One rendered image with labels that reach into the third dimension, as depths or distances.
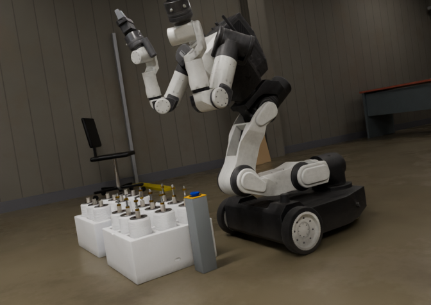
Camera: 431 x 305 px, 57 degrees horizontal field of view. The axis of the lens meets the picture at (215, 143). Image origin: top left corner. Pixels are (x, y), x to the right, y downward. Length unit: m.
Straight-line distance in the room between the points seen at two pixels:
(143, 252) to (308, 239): 0.69
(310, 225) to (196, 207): 0.50
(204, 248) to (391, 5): 7.77
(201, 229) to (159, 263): 0.23
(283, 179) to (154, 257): 0.71
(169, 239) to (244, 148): 0.52
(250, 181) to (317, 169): 0.40
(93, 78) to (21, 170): 1.35
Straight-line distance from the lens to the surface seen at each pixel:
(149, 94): 2.01
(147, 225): 1.72
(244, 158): 1.81
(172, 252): 1.75
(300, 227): 1.74
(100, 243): 2.21
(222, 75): 1.51
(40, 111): 4.94
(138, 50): 2.00
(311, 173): 2.00
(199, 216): 1.64
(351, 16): 7.96
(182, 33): 1.46
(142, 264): 1.71
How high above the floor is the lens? 0.59
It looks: 2 degrees down
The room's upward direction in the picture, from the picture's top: 8 degrees counter-clockwise
